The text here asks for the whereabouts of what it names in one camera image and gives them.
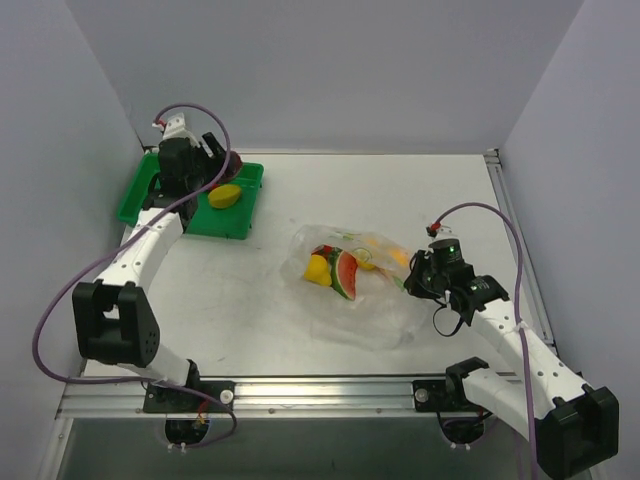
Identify dark red apple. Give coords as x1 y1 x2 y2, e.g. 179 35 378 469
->
220 151 243 183

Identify clear plastic bag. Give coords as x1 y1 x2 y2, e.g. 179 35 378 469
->
281 225 435 350

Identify watermelon slice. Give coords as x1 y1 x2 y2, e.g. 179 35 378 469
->
329 249 358 301

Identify yellow pear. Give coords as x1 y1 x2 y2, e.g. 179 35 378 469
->
303 254 332 287

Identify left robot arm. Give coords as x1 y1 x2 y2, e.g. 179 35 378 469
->
72 132 233 411

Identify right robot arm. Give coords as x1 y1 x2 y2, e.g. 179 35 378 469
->
404 238 620 479

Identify orange fruit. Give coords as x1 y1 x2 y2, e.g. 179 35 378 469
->
388 247 410 268

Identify yellow green mango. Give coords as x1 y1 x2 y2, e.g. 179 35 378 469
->
207 184 243 210

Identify green plastic tray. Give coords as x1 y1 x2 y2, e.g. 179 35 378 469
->
117 153 264 240

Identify yellow lemon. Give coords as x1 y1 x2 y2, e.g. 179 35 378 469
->
352 238 380 271

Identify red cherries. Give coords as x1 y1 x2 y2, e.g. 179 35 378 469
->
312 245 333 259

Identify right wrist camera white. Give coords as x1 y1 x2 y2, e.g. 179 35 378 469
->
426 222 458 243

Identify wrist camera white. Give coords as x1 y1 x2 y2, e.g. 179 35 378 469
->
426 222 458 243
152 112 196 145

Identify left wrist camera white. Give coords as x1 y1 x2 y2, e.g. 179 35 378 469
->
152 112 196 145

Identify aluminium right side rail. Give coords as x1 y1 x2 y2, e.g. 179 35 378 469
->
483 149 558 354

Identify aluminium rail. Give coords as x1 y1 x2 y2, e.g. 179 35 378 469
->
54 372 594 420
483 149 558 354

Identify aluminium front rail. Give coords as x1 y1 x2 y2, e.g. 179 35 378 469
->
54 372 594 420

